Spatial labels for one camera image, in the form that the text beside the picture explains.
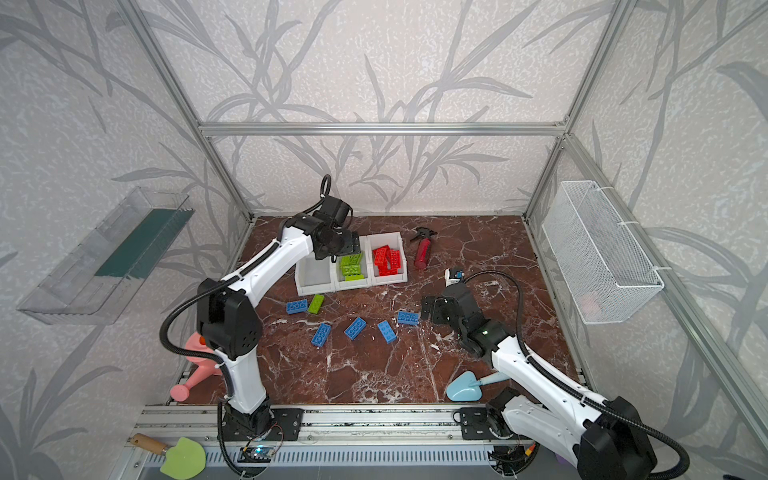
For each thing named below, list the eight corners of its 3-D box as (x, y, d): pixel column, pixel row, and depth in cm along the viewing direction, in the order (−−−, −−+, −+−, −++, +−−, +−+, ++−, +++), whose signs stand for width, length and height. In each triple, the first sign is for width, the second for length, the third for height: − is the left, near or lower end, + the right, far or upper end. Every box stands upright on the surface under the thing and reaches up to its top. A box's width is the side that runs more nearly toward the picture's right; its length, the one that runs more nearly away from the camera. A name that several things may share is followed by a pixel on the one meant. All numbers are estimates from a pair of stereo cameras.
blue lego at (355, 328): (344, 334, 91) (343, 331, 89) (357, 318, 94) (356, 315, 93) (355, 342, 89) (354, 339, 88) (368, 325, 93) (367, 322, 91)
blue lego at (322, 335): (312, 344, 89) (310, 341, 87) (321, 325, 93) (320, 321, 91) (324, 348, 88) (322, 345, 86) (333, 328, 92) (332, 325, 90)
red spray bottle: (404, 264, 108) (404, 257, 105) (416, 231, 118) (417, 224, 115) (425, 269, 107) (426, 263, 103) (435, 236, 117) (436, 228, 114)
